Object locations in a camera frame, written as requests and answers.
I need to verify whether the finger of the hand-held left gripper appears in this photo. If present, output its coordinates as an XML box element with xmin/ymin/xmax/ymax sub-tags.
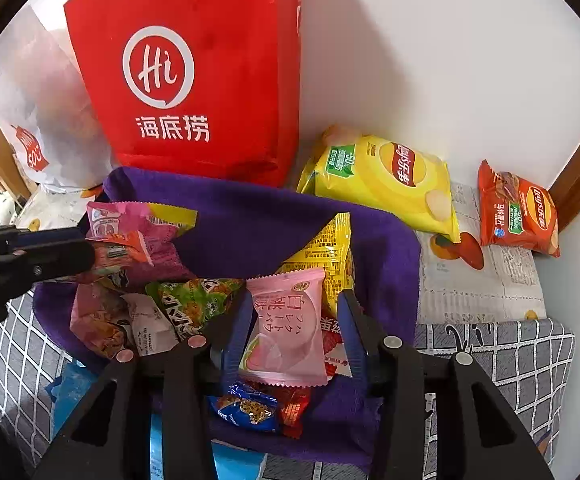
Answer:
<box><xmin>0</xmin><ymin>237</ymin><xmax>96</xmax><ymax>285</ymax></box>
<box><xmin>0</xmin><ymin>226</ymin><xmax>80</xmax><ymax>252</ymax></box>

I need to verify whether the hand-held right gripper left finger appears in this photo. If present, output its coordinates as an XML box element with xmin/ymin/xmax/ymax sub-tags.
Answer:
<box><xmin>32</xmin><ymin>287</ymin><xmax>255</xmax><ymax>480</ymax></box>

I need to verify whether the pink zigzag-edged snack packet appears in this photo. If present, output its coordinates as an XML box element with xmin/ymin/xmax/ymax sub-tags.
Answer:
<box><xmin>70</xmin><ymin>282</ymin><xmax>138</xmax><ymax>358</ymax></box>

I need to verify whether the pale pink peach snack packet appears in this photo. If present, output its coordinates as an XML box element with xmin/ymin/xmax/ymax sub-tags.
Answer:
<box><xmin>237</xmin><ymin>267</ymin><xmax>331</xmax><ymax>386</ymax></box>

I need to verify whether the white and pink snack packet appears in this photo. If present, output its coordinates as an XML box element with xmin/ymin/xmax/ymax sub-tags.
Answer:
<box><xmin>120</xmin><ymin>292</ymin><xmax>181</xmax><ymax>356</ymax></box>

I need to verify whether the red paper bag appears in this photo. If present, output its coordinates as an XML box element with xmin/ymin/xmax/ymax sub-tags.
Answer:
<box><xmin>64</xmin><ymin>0</ymin><xmax>305</xmax><ymax>188</ymax></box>

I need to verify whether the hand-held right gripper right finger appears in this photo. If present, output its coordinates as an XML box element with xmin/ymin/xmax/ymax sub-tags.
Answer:
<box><xmin>337</xmin><ymin>289</ymin><xmax>556</xmax><ymax>480</ymax></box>

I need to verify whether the pink strawberry snack packet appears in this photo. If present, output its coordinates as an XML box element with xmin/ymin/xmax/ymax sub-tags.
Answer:
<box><xmin>320</xmin><ymin>312</ymin><xmax>353</xmax><ymax>378</ymax></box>

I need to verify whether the brown wooden door frame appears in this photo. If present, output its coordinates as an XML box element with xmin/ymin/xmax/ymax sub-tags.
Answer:
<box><xmin>545</xmin><ymin>130</ymin><xmax>580</xmax><ymax>233</ymax></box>

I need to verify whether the grey grid blanket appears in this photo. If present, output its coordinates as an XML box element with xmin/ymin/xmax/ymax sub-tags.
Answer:
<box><xmin>0</xmin><ymin>290</ymin><xmax>576</xmax><ymax>480</ymax></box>

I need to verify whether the green snack packet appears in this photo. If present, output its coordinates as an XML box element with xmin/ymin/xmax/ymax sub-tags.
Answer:
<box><xmin>144</xmin><ymin>277</ymin><xmax>245</xmax><ymax>338</ymax></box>

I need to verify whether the white plastic shopping bag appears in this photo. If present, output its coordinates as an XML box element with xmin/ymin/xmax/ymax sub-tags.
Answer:
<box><xmin>0</xmin><ymin>5</ymin><xmax>118</xmax><ymax>193</ymax></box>

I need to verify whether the orange-red chips bag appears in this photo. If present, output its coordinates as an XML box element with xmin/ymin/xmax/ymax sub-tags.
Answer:
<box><xmin>477</xmin><ymin>159</ymin><xmax>561</xmax><ymax>258</ymax></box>

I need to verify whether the magenta snack packet yellow edge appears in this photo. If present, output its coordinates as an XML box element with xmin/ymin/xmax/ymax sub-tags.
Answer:
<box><xmin>86</xmin><ymin>201</ymin><xmax>198</xmax><ymax>281</ymax></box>

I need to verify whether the small blue snack packet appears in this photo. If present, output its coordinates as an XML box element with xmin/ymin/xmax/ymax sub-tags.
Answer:
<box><xmin>207</xmin><ymin>382</ymin><xmax>279</xmax><ymax>433</ymax></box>

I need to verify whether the yellow chips bag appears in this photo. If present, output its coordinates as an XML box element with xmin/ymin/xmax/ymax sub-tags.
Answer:
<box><xmin>296</xmin><ymin>125</ymin><xmax>462</xmax><ymax>243</ymax></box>

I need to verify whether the blue tissue pack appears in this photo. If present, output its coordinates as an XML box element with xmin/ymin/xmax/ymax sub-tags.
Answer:
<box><xmin>44</xmin><ymin>360</ymin><xmax>268</xmax><ymax>480</ymax></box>

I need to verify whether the purple cloth bag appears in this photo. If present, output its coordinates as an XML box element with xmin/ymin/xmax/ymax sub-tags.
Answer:
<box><xmin>32</xmin><ymin>167</ymin><xmax>423</xmax><ymax>468</ymax></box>

